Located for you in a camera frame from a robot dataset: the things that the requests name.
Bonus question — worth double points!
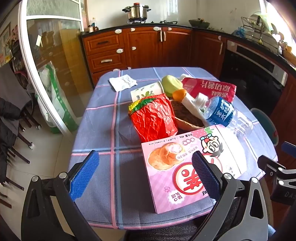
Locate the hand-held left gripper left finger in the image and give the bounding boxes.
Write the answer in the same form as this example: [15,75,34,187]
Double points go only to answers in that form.
[21,150,102,241]

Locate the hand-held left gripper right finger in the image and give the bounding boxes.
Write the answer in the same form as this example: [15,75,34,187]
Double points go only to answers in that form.
[191,151,270,241]

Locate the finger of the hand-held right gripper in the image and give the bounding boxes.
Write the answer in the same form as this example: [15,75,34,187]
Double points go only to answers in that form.
[257,155,296,186]
[281,141,296,159]

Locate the teal plastic bin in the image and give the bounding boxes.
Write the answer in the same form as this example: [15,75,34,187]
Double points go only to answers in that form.
[250,108,279,146]

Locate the pink snack box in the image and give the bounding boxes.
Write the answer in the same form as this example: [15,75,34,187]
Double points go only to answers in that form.
[141,125,266,214]

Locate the brown coconut shell bowl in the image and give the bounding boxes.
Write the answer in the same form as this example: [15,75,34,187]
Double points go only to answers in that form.
[170,100,205,131]

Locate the clear bottle with blue label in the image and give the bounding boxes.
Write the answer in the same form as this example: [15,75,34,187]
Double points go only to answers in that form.
[194,93,253,139]

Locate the white plastic wrapper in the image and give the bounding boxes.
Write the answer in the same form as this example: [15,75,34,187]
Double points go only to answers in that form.
[181,93,210,127]

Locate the red paper bag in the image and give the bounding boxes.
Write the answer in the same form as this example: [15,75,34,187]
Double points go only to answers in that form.
[128,94,178,143]

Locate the orange peel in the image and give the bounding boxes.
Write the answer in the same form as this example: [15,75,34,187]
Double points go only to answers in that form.
[172,89,187,102]

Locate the red chip bag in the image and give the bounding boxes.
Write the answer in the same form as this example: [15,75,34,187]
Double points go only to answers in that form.
[181,77,237,103]

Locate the yellow-green fruit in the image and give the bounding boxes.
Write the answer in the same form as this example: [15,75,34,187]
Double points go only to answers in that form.
[161,75,184,98]

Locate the white leaf-print paper cup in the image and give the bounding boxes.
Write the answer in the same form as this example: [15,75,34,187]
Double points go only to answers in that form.
[130,81,165,102]

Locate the blue checked tablecloth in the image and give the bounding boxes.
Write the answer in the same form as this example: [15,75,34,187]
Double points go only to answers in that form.
[68,67,279,230]

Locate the white and green sack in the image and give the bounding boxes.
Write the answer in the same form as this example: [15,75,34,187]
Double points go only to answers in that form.
[37,64,79,134]

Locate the black built-in oven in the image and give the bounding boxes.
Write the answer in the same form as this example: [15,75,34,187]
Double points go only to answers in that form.
[220,39,289,116]

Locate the white crumpled tissue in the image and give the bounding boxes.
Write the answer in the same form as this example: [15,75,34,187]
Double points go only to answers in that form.
[109,75,137,92]

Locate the dark wooden chair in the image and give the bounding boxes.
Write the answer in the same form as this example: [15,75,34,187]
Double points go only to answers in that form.
[0,62,42,149]

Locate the white-framed glass sliding door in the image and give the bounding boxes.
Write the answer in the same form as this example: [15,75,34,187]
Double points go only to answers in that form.
[18,0,85,135]

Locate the brown wooden kitchen cabinets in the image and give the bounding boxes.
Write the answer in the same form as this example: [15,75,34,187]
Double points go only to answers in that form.
[81,25,296,149]

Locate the black gas stove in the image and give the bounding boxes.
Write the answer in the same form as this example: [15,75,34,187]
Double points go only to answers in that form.
[127,20,178,25]

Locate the steel pressure cooker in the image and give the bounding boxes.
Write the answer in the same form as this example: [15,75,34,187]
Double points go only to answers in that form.
[122,3,151,22]

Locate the black wire dish rack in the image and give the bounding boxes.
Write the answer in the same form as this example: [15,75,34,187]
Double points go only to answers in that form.
[239,16,281,55]

